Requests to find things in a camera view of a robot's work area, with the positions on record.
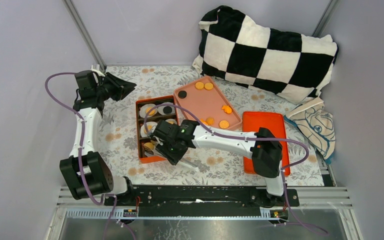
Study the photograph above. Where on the orange box lid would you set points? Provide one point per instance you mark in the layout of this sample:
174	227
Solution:
253	120

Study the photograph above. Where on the black white checkered pillow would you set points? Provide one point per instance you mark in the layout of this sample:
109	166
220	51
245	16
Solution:
235	48

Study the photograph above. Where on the yellow round biscuit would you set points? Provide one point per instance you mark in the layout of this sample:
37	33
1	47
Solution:
150	111
199	85
224	124
147	129
208	86
148	146

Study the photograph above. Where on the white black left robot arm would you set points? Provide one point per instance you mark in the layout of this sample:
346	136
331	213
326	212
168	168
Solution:
84	171

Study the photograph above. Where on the orange fish cookie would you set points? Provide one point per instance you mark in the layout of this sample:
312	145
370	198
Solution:
227	109
203	122

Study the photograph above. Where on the yellow round biscuit bottom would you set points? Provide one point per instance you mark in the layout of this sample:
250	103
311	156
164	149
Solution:
224	124

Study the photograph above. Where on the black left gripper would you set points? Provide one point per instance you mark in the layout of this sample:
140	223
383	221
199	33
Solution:
122	87

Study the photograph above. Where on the beige blue printed cloth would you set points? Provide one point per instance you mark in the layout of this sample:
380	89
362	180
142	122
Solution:
316	124

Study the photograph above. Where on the pink cookie tray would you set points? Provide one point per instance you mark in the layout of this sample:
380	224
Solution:
207	103

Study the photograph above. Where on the white paper liner middle right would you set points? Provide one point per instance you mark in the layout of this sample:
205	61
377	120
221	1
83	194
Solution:
171	121

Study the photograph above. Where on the swirl butter cookie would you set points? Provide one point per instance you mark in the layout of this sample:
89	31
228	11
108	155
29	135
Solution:
210	121

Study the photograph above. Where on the metal serving tongs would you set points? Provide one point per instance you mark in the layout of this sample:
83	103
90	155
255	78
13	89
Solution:
158	157

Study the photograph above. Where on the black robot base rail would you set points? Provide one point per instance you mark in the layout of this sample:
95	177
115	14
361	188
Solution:
201	201

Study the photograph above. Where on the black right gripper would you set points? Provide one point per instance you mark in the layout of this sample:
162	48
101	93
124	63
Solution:
161	148

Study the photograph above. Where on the black sandwich cookie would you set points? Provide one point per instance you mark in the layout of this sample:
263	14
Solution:
182	94
167	110

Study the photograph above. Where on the white paper liner top right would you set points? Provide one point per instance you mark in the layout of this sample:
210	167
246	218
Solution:
160	107

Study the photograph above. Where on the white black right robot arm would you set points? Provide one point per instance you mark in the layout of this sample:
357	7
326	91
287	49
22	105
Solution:
261	147

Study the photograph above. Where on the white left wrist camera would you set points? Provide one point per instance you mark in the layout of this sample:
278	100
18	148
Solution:
96	69

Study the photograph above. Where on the white paper liner top left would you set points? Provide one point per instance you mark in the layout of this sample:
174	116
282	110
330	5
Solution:
142	109

